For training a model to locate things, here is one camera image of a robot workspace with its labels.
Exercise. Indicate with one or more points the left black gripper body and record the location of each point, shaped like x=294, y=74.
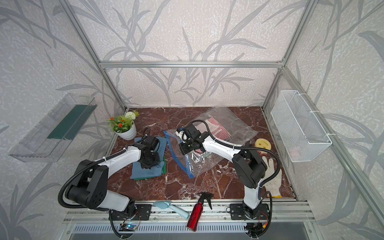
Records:
x=152, y=160

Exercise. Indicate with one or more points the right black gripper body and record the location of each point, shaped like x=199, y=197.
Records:
x=186, y=147

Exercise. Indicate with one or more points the blue garment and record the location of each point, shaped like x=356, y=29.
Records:
x=161, y=148

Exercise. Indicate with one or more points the red white striped top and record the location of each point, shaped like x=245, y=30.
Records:
x=216, y=129

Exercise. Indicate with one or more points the clear vacuum bag blue zip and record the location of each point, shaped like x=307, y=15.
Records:
x=195, y=165

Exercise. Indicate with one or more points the green tank top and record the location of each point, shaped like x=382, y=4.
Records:
x=142, y=174

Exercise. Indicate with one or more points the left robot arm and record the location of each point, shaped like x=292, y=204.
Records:
x=88, y=187

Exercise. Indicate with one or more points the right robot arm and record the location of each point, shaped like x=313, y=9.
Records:
x=249, y=165

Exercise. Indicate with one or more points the potted plant white pot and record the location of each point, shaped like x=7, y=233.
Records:
x=124, y=125

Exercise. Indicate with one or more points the light blue brush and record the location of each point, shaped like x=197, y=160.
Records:
x=168, y=205

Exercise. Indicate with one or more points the yellow smiley sponge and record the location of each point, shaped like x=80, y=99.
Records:
x=263, y=143

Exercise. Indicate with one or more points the red spray bottle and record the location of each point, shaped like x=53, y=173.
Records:
x=198, y=209

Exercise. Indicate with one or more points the white work glove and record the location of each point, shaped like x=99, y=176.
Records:
x=273, y=185

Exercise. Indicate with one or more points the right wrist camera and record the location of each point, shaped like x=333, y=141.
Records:
x=181, y=134

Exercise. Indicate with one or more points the clear plastic wall shelf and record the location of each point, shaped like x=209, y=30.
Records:
x=50, y=138

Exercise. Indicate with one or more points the white wire basket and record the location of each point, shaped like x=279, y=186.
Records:
x=301, y=132

